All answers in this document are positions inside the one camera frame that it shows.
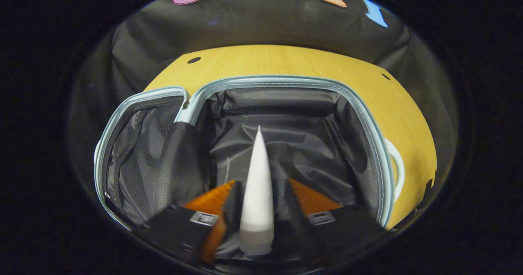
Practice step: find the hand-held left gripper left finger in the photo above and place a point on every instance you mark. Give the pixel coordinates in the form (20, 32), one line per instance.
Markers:
(232, 203)

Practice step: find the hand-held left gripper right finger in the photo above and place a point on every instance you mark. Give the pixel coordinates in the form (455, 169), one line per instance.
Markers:
(295, 209)

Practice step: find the white skincare tube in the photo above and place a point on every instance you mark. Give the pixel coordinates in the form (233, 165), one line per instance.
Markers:
(257, 193)

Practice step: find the black backdrop cloth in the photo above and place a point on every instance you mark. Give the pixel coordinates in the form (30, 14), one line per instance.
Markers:
(265, 25)

